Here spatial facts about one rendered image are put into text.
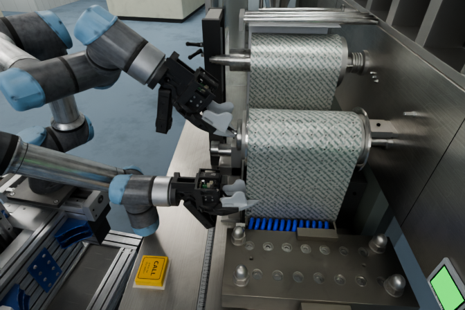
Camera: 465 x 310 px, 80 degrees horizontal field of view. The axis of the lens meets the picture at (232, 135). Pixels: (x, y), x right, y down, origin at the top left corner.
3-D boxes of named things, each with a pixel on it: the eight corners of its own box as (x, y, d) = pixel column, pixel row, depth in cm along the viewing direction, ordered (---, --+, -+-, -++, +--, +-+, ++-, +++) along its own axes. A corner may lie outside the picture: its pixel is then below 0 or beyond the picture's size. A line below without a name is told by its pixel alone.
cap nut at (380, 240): (366, 239, 67) (371, 228, 64) (381, 240, 67) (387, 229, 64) (371, 253, 64) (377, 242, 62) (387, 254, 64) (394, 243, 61)
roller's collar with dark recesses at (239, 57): (230, 66, 84) (230, 45, 81) (250, 66, 84) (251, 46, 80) (229, 75, 79) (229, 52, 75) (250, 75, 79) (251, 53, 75)
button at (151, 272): (144, 259, 77) (142, 254, 75) (169, 261, 76) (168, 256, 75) (135, 285, 71) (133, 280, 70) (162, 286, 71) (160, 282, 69)
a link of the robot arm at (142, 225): (153, 204, 85) (147, 178, 79) (165, 232, 77) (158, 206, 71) (127, 214, 82) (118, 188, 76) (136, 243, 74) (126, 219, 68)
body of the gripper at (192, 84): (218, 99, 53) (165, 59, 49) (193, 126, 58) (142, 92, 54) (221, 82, 60) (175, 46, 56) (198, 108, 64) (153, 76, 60)
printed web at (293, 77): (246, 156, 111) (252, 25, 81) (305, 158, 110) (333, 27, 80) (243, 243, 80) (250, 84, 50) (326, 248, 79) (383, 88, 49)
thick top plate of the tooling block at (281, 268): (227, 241, 73) (227, 228, 70) (381, 250, 71) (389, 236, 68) (221, 306, 61) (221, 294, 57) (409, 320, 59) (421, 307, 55)
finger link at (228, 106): (248, 119, 61) (215, 95, 58) (231, 135, 64) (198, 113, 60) (248, 111, 64) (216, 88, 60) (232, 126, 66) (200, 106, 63)
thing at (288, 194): (244, 217, 74) (246, 166, 63) (334, 222, 72) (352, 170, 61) (244, 219, 73) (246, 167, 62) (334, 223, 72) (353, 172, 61)
